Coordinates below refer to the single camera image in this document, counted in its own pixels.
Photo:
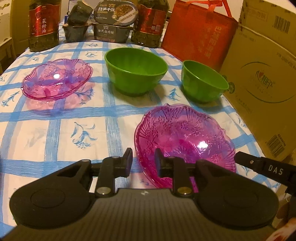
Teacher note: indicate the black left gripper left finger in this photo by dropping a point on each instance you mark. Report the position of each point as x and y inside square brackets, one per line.
[110, 169]

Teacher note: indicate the right oil bottle red label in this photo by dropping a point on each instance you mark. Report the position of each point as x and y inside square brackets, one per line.
[148, 28]

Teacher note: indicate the tilted dark noodle cup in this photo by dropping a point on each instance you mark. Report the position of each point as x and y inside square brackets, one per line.
[79, 14]

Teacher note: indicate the black instant meal box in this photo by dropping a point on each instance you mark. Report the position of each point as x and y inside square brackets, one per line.
[111, 33]

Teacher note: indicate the pink plastic plate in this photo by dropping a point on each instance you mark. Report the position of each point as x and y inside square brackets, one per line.
[56, 79]
[181, 131]

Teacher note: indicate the oval instant rice box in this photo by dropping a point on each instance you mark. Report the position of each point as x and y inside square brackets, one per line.
[117, 13]

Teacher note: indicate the large green bowl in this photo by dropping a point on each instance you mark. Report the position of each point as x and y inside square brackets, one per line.
[134, 71]

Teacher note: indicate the left oil bottle red label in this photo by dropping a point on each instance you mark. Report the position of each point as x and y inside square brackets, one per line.
[44, 17]

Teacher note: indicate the right hand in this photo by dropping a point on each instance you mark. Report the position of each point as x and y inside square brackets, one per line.
[285, 233]

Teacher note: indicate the lower dark noodle cup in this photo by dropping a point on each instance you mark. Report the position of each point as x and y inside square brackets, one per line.
[75, 33]

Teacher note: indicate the red tote bag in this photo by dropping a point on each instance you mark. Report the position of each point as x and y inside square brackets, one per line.
[201, 31]

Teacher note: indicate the small green bowl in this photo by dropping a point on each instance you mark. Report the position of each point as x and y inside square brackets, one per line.
[202, 83]

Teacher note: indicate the blue checked tablecloth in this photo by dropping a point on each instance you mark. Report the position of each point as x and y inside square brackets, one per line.
[38, 138]

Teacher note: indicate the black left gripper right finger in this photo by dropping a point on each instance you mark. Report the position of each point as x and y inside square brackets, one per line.
[177, 169]

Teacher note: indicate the cardboard box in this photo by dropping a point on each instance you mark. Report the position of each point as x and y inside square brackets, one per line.
[260, 69]

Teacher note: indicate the oil bottle red label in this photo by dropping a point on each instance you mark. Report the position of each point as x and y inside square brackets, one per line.
[44, 17]
[148, 28]

